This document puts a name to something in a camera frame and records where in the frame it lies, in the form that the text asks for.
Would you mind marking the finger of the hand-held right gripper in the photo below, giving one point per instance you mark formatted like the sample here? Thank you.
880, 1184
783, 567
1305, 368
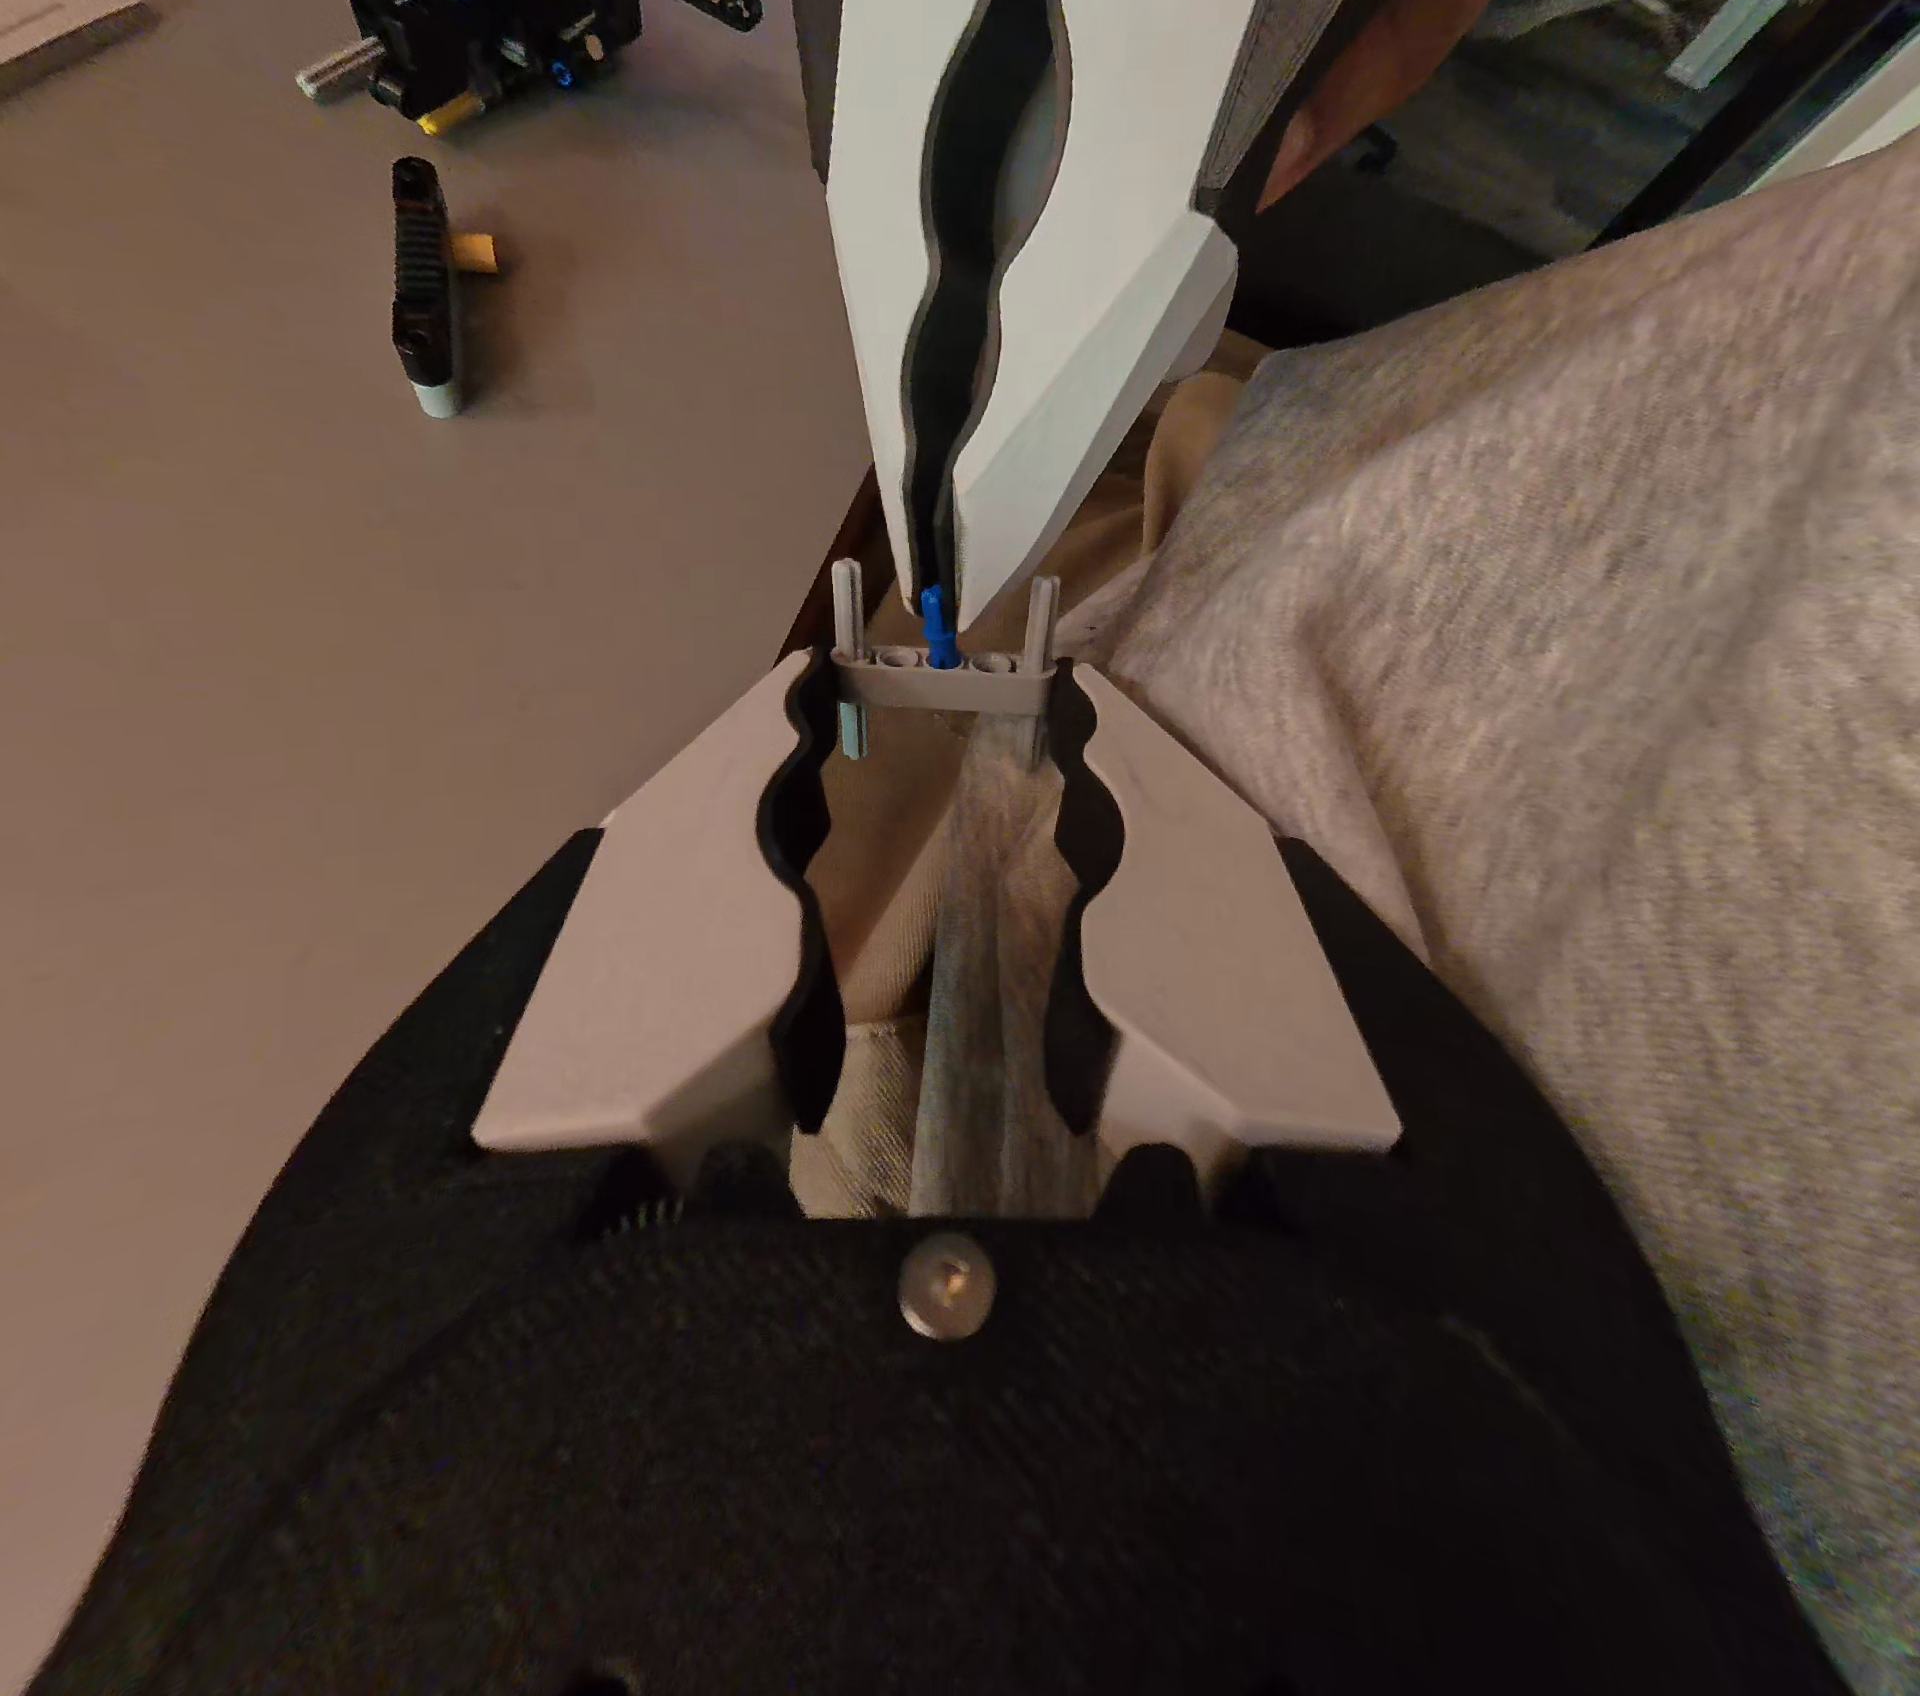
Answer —
902, 75
1155, 107

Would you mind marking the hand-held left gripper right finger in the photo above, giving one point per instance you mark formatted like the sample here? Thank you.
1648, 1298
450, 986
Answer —
1224, 960

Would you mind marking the black lego rack with pin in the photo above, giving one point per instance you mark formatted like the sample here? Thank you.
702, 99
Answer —
422, 286

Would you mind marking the grey lego beam with axles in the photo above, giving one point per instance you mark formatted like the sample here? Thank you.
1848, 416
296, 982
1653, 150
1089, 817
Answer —
943, 683

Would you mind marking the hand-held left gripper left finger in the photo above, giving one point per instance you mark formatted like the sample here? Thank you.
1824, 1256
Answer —
647, 960

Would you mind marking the lego instruction booklet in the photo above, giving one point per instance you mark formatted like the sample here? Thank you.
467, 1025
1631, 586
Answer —
55, 10

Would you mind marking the blue lego pin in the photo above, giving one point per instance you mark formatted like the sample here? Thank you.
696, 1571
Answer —
940, 627

